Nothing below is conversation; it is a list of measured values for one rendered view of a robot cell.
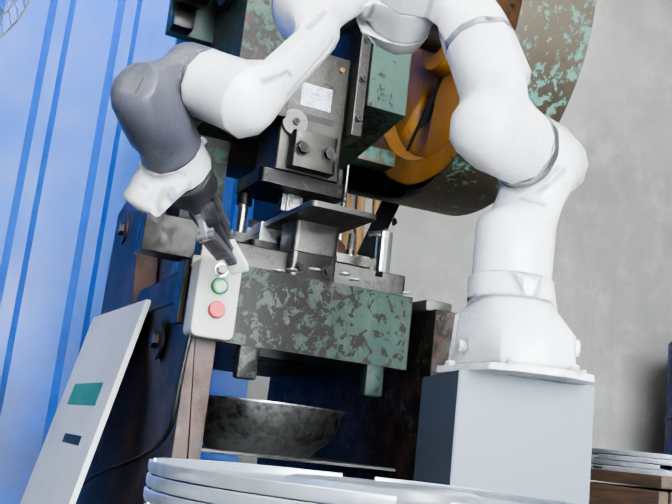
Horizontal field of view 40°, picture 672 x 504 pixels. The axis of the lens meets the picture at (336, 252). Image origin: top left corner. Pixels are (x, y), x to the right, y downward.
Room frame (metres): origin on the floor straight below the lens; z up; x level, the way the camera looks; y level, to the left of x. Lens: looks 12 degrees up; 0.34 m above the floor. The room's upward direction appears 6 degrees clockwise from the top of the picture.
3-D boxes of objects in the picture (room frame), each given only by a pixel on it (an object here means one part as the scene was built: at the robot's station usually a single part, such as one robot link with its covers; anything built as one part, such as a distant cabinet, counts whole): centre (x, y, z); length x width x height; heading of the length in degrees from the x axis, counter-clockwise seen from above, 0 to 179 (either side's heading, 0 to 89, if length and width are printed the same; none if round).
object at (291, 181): (1.96, 0.12, 0.86); 0.20 x 0.16 x 0.05; 114
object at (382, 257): (1.91, -0.10, 0.75); 0.03 x 0.03 x 0.10; 24
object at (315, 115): (1.92, 0.10, 1.04); 0.17 x 0.15 x 0.30; 24
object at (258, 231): (1.95, 0.11, 0.76); 0.15 x 0.09 x 0.05; 114
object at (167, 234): (1.62, 0.30, 0.62); 0.10 x 0.06 x 0.20; 114
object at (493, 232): (1.28, -0.27, 0.71); 0.18 x 0.11 x 0.25; 135
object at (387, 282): (1.96, 0.11, 0.68); 0.45 x 0.30 x 0.06; 114
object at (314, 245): (1.80, 0.04, 0.72); 0.25 x 0.14 x 0.14; 24
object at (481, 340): (1.21, -0.25, 0.52); 0.22 x 0.19 x 0.14; 8
